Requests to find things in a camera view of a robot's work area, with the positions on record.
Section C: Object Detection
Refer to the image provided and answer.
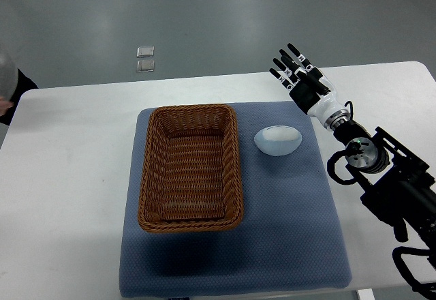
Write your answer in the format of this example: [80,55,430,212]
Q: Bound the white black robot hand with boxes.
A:
[269,43,348,131]

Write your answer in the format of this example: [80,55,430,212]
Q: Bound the light blue egg toy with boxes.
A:
[254,125,302,157]

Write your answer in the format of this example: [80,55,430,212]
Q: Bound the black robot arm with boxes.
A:
[269,43,435,299]

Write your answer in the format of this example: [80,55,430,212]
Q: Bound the brown wicker basket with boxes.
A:
[137,104,244,233]

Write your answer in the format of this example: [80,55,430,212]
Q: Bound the upper metal floor plate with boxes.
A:
[136,46,155,58]

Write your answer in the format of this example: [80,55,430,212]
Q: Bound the blue padded mat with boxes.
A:
[119,101,352,298]

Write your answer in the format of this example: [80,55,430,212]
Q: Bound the person at table edge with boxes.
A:
[1,48,38,126]

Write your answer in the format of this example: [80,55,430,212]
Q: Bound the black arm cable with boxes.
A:
[326,149,358,183]

